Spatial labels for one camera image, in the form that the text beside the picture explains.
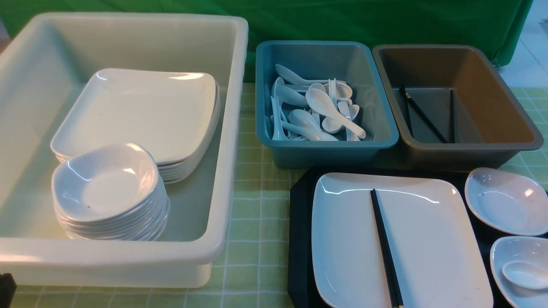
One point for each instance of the black chopstick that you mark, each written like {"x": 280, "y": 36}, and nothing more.
{"x": 390, "y": 272}
{"x": 424, "y": 117}
{"x": 406, "y": 111}

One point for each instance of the teal plastic bin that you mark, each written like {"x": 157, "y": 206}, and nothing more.
{"x": 354, "y": 87}

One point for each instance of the stack of white bowls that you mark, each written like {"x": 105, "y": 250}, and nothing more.
{"x": 111, "y": 193}

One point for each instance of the black serving tray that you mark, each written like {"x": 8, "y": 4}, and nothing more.
{"x": 301, "y": 281}

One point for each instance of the white bowl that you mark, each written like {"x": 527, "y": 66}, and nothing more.
{"x": 507, "y": 202}
{"x": 524, "y": 249}

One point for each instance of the white rectangular rice plate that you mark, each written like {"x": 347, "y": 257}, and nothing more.
{"x": 432, "y": 242}

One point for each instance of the stack of white square plates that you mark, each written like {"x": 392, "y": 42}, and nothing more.
{"x": 173, "y": 115}

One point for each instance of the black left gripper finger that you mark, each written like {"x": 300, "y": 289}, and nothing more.
{"x": 8, "y": 288}

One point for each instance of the green checked tablecloth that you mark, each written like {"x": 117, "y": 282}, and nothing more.
{"x": 251, "y": 271}

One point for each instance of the white spoon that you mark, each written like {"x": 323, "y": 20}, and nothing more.
{"x": 293, "y": 78}
{"x": 322, "y": 104}
{"x": 303, "y": 123}
{"x": 526, "y": 275}

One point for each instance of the green backdrop cloth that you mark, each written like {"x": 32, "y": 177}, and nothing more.
{"x": 492, "y": 26}

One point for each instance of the brown plastic bin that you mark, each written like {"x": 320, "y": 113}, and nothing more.
{"x": 460, "y": 91}

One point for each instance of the white spoon front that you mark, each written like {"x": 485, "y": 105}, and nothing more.
{"x": 303, "y": 123}

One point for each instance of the large white plastic tub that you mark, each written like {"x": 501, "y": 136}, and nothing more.
{"x": 43, "y": 71}

